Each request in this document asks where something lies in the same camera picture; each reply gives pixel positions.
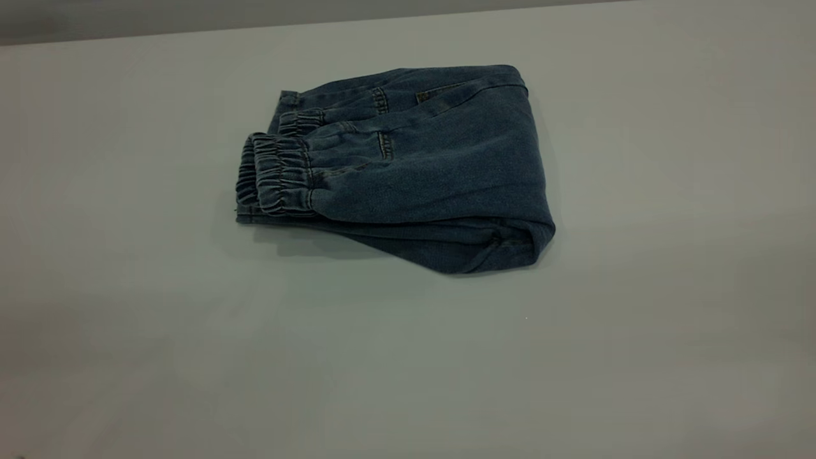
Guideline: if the blue denim shorts basketball print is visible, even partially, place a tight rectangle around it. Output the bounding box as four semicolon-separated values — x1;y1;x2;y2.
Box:
234;63;557;275

